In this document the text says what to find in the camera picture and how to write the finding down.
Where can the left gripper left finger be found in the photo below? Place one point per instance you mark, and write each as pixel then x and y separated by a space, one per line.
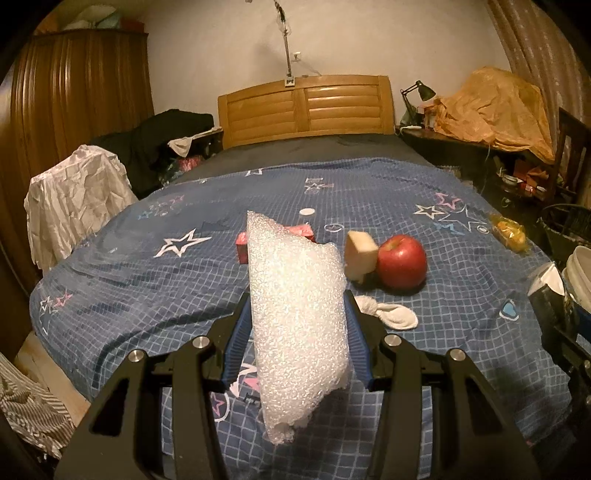
pixel 119 437

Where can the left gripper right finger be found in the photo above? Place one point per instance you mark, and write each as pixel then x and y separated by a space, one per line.
pixel 474 436

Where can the beige foam sponge block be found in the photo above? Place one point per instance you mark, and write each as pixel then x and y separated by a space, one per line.
pixel 361 255

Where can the white bubble wrap sheet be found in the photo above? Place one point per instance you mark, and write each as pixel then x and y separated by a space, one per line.
pixel 298 325

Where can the white knotted sock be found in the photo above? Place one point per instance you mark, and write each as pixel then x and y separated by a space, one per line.
pixel 394 316

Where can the blue checkered star quilt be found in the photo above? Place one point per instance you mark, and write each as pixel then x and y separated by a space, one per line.
pixel 163 270

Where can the red apple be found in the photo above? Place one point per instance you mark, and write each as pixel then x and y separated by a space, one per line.
pixel 402 263

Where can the small black snack packet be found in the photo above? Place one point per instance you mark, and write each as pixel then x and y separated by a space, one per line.
pixel 547 296

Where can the white plastic bucket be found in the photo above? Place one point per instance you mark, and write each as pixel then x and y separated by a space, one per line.
pixel 577 274

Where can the yellow snack bag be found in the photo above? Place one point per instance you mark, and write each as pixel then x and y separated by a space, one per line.
pixel 510 233

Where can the red cigarette box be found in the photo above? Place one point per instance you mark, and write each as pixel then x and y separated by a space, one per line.
pixel 242 241

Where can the black wicker basket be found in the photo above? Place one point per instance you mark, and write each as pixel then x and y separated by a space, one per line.
pixel 566 226

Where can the white crumpled cloth cover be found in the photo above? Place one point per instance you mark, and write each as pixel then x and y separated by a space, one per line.
pixel 72 200

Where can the dark wooden desk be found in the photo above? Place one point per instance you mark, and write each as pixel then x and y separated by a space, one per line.
pixel 477 162

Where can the dark wooden chair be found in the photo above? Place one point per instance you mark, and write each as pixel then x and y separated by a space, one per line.
pixel 572 160

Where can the black clothes pile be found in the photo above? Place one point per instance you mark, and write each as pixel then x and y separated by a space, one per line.
pixel 144 150

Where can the dark grey bed sheet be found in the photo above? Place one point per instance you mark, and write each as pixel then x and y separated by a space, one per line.
pixel 303 150

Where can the black desk lamp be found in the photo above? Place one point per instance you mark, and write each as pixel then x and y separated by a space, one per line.
pixel 414 97

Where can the orange cloth cover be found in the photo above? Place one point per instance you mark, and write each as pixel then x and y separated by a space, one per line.
pixel 499 109

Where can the wooden headboard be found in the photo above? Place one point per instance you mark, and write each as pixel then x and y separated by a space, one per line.
pixel 315 106

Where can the brown wooden wardrobe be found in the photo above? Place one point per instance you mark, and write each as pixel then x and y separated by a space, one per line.
pixel 63 90

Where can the striped brown curtain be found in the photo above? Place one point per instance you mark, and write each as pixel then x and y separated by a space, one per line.
pixel 540 53

